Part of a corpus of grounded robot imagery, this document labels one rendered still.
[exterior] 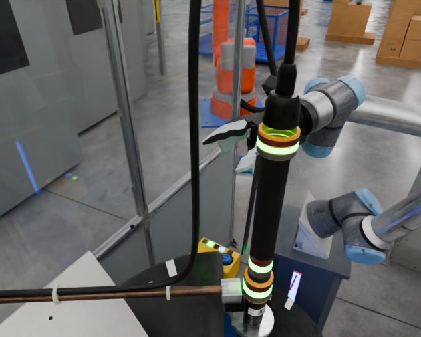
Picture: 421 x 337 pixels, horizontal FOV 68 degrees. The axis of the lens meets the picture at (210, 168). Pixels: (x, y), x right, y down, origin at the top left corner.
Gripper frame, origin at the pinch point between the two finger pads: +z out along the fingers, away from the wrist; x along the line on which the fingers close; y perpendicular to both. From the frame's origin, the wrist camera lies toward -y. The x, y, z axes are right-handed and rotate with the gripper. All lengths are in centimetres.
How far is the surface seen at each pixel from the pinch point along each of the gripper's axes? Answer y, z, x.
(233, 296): 11.5, 11.0, -16.6
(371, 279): 190, -123, -1
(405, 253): 180, -153, -5
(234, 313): 16.2, 11.5, -17.1
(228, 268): 65, -7, 12
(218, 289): 11.3, 12.3, -14.5
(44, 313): 31, 40, 12
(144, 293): 10.4, 21.6, -8.6
